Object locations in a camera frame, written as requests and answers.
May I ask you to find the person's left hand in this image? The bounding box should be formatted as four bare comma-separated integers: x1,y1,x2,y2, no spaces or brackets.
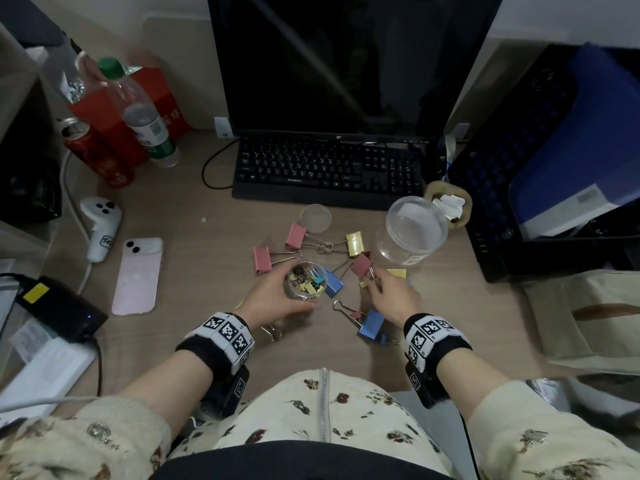
239,266,319,332

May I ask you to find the person's right hand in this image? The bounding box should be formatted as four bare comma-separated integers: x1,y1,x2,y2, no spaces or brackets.
366,268,426,327

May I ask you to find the small clear plastic jar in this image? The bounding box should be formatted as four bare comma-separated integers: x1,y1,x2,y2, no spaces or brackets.
284,261,327,302

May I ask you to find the dark pink binder clip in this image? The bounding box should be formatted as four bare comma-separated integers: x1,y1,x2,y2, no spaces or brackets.
350,253,382,290

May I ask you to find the person's left forearm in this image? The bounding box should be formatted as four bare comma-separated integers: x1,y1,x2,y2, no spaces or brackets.
117,340,236,438

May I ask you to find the person's right forearm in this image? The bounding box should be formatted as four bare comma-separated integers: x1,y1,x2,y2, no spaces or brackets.
432,345,533,430

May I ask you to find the pile of small binder clips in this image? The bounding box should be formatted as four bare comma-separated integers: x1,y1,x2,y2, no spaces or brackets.
289,267,325,297

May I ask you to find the blue binder clip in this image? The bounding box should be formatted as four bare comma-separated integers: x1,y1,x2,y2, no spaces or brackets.
333,299,401,346
322,259,354,298

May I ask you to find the large clear plastic jar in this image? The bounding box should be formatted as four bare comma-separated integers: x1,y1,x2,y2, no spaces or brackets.
374,195,450,268

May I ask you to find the small clear round lid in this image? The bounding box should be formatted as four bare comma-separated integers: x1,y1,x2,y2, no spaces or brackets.
299,203,334,235

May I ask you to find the right marker wristband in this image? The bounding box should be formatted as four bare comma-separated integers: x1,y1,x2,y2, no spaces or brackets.
402,313,474,376

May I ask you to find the marker wristband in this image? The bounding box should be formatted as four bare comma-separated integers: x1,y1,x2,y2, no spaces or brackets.
402,313,474,376
174,312,256,380

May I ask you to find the left marker wristband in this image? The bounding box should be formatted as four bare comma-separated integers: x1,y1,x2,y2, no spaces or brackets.
174,312,256,380

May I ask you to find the brown tape roll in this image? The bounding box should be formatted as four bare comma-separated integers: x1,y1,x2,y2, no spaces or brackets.
423,180,474,229

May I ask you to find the black keyboard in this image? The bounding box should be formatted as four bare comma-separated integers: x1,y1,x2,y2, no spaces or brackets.
232,134,427,212

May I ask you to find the cream floral garment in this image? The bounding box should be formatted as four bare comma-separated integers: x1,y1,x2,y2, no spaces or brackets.
0,367,640,480

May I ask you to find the black plastic crate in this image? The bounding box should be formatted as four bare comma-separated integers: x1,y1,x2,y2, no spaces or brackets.
444,42,640,284

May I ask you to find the pink smartphone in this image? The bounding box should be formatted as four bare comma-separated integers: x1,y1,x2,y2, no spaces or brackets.
110,237,165,316

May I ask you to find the white handheld controller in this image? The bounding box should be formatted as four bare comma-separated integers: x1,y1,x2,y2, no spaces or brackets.
79,197,123,263

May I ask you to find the clear bottle with green cap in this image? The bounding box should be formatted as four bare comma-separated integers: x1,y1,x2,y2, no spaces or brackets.
97,57,181,169

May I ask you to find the beige canvas bag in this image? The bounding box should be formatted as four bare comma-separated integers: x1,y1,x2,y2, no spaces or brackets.
522,269,640,376

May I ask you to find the red soda can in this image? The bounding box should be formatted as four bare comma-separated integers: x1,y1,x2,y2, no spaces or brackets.
58,118,136,190

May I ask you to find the black power adapter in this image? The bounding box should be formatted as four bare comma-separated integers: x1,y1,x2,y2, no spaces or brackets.
14,276,109,344

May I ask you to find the black computer monitor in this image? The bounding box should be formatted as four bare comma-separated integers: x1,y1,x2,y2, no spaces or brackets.
206,0,506,141

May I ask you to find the red cardboard box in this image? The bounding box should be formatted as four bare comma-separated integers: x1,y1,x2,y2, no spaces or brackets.
68,67,191,166

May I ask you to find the silver foil bag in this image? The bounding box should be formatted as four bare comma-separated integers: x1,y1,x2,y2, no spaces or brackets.
524,376,640,436

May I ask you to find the blue file box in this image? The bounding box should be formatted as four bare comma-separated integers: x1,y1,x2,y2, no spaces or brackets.
507,44,640,241

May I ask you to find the white paper stack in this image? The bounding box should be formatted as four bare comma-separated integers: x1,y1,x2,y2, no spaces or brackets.
0,339,97,428

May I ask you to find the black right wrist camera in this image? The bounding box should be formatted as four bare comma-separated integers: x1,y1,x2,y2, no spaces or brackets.
404,361,452,410

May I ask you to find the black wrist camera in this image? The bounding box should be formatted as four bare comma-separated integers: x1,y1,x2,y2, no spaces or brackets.
404,361,452,410
202,364,251,421

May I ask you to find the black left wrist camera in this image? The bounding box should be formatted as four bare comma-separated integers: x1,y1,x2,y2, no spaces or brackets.
202,364,251,421

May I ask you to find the black keyboard cable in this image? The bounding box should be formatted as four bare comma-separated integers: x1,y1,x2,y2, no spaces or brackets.
202,139,242,191

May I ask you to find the white cable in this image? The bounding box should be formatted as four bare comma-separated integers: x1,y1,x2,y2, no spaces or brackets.
59,149,97,295

